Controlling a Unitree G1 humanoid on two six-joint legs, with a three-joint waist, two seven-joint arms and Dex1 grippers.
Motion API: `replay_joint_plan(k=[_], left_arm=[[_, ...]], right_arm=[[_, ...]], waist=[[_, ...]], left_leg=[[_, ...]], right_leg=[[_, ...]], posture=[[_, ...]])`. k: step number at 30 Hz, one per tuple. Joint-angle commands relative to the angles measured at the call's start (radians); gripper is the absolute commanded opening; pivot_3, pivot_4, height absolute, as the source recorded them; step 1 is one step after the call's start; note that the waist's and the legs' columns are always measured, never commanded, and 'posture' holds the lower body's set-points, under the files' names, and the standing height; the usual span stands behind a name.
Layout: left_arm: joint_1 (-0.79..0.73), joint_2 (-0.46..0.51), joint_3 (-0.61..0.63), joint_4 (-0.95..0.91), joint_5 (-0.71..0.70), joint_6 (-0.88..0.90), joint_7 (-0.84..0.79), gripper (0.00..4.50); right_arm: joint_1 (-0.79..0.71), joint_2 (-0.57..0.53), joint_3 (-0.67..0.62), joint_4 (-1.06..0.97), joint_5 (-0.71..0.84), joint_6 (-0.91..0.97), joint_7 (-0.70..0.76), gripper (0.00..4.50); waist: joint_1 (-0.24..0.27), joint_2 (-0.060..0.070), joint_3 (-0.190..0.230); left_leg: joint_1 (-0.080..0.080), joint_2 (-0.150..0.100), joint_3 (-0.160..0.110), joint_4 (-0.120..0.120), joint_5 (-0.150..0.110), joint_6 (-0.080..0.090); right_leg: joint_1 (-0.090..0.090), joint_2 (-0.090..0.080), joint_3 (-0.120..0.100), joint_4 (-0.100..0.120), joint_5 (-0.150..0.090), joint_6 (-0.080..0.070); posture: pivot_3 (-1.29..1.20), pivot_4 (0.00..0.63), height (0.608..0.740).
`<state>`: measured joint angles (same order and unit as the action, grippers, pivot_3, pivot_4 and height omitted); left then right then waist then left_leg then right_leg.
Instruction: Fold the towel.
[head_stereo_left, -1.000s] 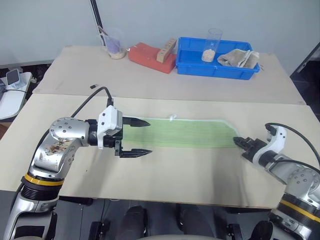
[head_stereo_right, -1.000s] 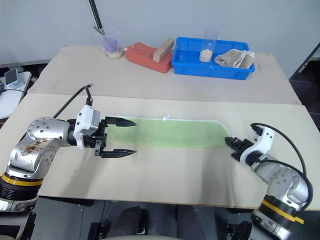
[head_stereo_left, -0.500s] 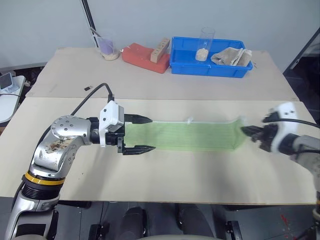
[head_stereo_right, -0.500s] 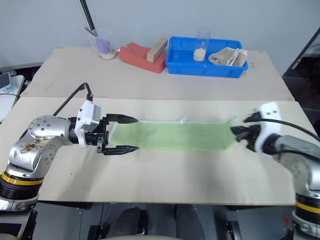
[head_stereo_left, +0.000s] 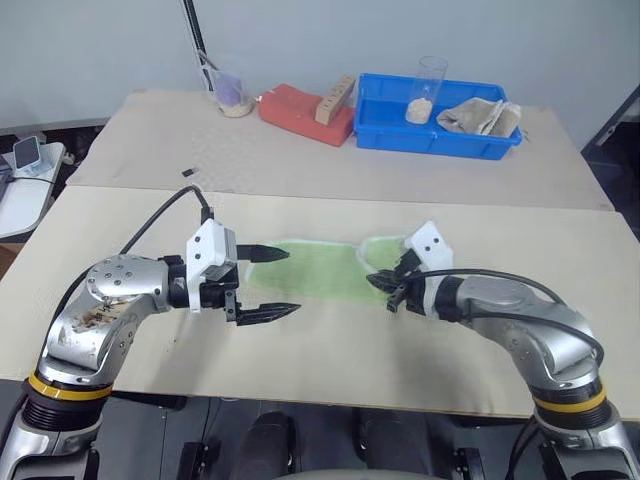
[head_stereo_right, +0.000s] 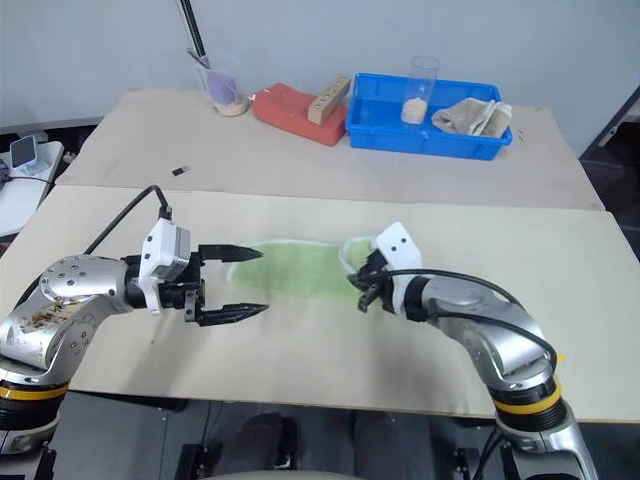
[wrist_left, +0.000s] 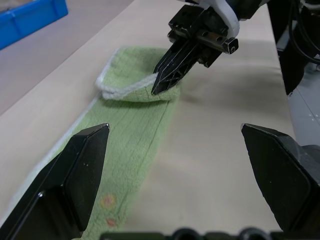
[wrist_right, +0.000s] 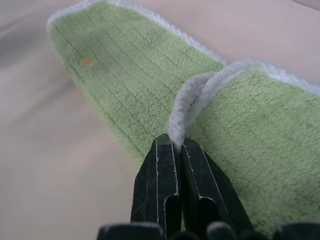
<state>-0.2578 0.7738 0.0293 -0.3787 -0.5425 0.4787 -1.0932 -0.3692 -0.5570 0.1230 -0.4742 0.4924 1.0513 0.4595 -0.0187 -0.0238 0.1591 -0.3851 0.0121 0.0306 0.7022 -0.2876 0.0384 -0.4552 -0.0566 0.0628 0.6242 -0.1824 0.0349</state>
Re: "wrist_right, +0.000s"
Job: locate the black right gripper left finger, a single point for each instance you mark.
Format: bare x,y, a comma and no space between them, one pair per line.
155,185

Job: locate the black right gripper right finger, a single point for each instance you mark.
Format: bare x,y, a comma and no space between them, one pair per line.
205,185

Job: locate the green towel with white edge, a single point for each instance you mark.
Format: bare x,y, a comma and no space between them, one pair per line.
140,82

